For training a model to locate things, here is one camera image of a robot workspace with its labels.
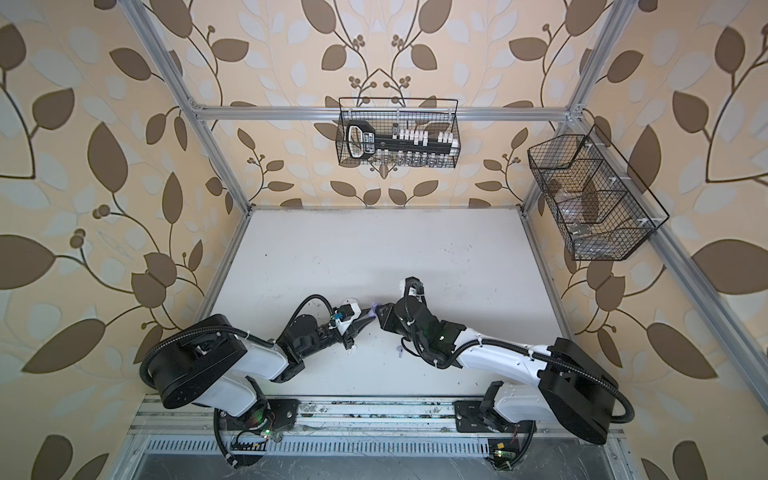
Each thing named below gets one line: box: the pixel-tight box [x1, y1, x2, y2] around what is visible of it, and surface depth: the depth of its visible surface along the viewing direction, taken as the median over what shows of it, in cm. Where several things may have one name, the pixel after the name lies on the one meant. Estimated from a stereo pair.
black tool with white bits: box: [346, 120, 459, 161], surface depth 84 cm
